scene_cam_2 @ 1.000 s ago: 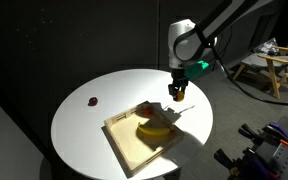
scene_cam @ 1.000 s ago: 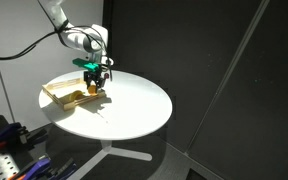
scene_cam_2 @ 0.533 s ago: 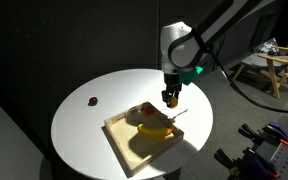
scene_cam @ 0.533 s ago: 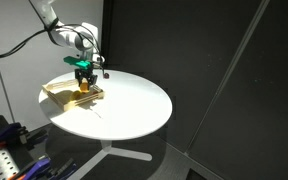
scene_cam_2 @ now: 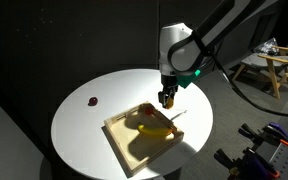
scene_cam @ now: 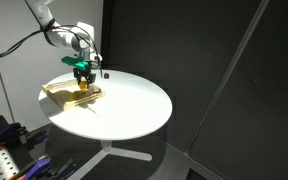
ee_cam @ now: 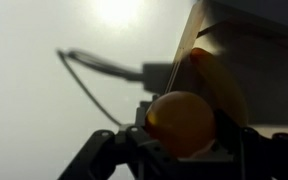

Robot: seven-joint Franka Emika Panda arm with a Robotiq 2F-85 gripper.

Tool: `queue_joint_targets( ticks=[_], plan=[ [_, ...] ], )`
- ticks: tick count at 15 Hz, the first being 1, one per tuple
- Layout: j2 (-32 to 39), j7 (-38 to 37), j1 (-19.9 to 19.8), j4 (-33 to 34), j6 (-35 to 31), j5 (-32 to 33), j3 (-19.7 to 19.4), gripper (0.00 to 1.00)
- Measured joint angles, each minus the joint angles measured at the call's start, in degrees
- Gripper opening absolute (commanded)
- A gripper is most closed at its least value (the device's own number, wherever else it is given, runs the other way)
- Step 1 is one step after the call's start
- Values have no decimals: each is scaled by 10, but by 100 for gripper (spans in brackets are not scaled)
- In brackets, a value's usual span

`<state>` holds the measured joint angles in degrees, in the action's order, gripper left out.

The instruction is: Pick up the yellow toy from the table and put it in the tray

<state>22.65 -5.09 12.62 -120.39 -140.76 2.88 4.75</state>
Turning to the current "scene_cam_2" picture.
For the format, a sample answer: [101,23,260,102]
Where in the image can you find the black spring clamp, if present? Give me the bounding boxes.
[213,148,242,175]

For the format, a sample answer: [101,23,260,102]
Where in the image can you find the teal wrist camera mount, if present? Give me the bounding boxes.
[176,68,202,90]

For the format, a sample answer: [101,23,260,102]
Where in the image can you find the light wooden tray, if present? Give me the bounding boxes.
[103,100,185,177]

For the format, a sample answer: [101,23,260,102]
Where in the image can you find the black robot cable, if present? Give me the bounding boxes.
[212,39,288,118]

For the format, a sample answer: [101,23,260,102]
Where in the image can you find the wooden armchair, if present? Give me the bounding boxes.
[231,45,288,100]

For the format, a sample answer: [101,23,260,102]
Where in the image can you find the purple spring clamp orange tips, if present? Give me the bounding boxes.
[242,148,281,180]
[263,121,288,149]

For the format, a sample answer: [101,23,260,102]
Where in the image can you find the small round yellow toy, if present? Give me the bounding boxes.
[164,96,175,110]

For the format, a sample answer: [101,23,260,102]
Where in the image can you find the clear crumpled plastic bag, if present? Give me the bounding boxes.
[253,37,280,56]

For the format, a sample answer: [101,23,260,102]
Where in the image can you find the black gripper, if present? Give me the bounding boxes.
[157,74,180,108]

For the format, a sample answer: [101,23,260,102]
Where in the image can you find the dark red toy plum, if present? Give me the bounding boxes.
[87,96,99,107]

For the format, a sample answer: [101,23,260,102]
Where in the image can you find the yellow toy banana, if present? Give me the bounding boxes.
[136,122,174,138]

